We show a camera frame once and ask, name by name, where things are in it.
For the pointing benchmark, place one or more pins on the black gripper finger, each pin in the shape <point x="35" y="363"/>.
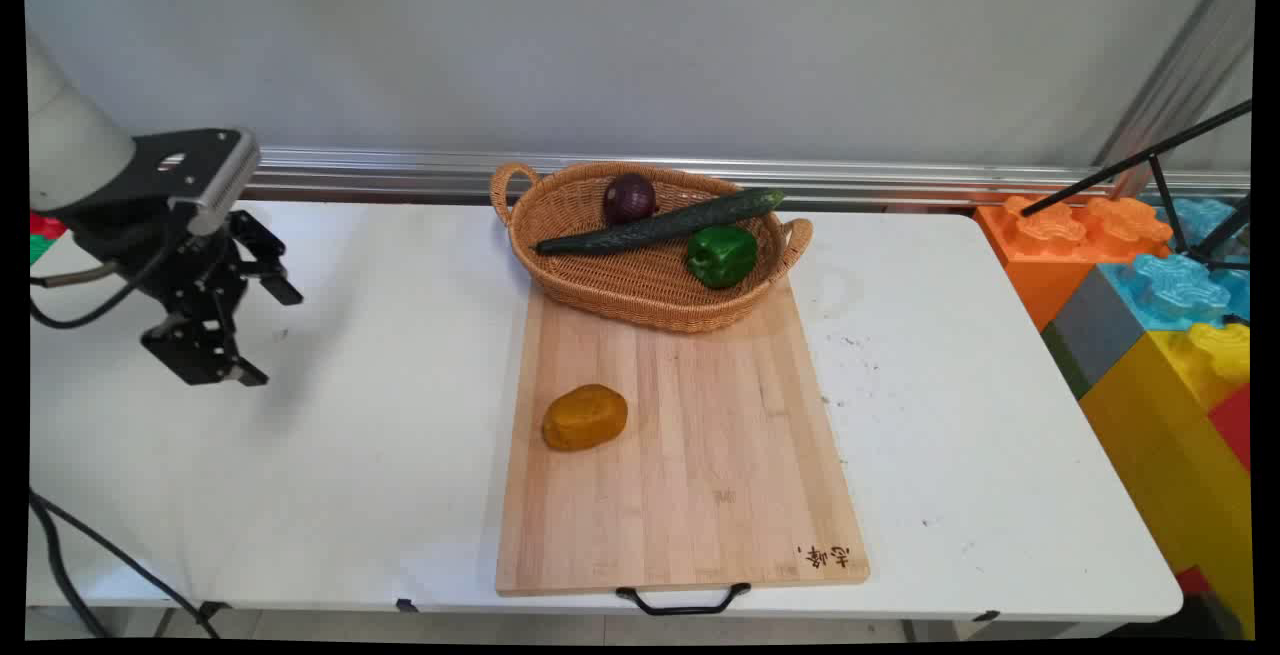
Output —
<point x="204" y="352"/>
<point x="265" y="253"/>

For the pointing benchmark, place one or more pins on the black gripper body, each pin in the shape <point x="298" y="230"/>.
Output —
<point x="178" y="261"/>

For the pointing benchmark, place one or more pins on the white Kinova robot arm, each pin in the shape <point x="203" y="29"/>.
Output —
<point x="60" y="140"/>

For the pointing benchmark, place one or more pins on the red green block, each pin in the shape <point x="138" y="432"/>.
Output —
<point x="42" y="235"/>

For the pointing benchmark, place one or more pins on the orange-brown potato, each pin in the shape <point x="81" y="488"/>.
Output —
<point x="584" y="417"/>

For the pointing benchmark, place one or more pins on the purple red onion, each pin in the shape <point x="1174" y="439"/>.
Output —
<point x="629" y="199"/>

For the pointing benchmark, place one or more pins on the woven wicker basket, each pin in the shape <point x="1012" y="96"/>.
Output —
<point x="645" y="270"/>

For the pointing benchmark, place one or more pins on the long green cucumber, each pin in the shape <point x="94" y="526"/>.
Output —
<point x="655" y="223"/>

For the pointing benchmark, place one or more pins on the green bell pepper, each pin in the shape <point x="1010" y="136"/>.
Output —
<point x="721" y="255"/>

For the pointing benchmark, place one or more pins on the wooden cutting board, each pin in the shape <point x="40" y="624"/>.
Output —
<point x="690" y="455"/>

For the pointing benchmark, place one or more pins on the orange giant building block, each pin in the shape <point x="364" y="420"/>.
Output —
<point x="1050" y="255"/>

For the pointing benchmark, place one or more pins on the grey giant building block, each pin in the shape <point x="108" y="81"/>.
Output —
<point x="1095" y="327"/>

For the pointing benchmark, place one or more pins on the blue giant building block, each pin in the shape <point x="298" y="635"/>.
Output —
<point x="1175" y="287"/>

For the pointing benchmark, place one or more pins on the black tripod stand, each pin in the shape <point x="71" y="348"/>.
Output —
<point x="1180" y="185"/>

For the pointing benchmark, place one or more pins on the yellow giant building block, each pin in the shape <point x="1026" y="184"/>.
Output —
<point x="1180" y="435"/>

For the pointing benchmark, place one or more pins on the red giant building block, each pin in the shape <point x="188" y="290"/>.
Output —
<point x="1234" y="423"/>

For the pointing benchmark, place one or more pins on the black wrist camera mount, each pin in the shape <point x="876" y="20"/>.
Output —
<point x="185" y="173"/>

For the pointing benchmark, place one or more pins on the aluminium rail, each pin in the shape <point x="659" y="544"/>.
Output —
<point x="700" y="177"/>

